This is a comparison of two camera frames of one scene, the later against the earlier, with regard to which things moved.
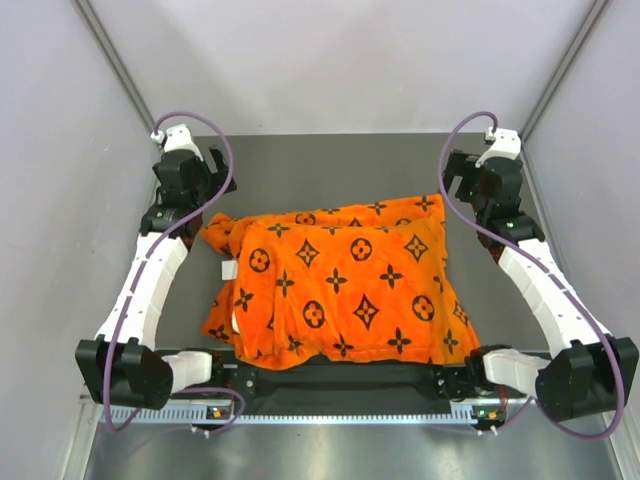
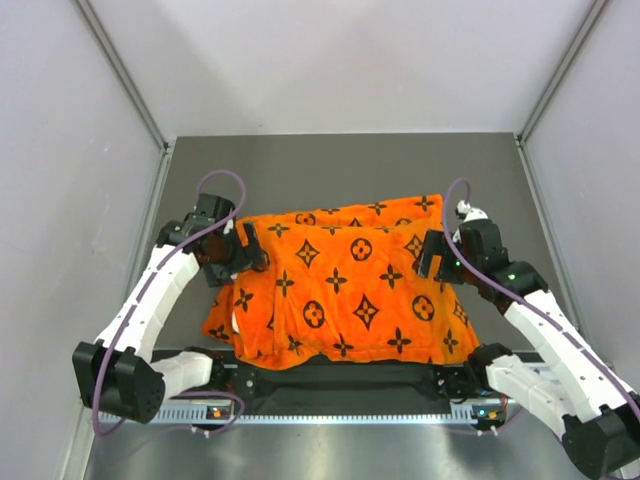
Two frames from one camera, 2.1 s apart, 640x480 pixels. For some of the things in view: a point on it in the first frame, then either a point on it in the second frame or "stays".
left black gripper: (220, 165) to (247, 257)
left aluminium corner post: (93, 21) stays
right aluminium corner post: (597, 11) stays
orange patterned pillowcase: (363, 282) stays
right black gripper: (456, 167) to (435, 243)
